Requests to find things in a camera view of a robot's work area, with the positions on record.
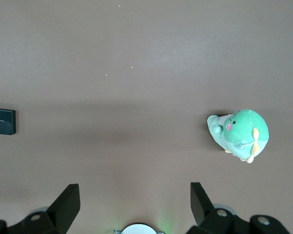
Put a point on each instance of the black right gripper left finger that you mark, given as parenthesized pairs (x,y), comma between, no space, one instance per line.
(68,204)

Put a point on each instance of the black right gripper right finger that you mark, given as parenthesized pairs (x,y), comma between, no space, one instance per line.
(200,204)

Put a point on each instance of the black phone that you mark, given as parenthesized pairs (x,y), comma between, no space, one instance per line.
(2,122)

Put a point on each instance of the green dinosaur plush toy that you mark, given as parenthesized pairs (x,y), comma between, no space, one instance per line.
(244,129)

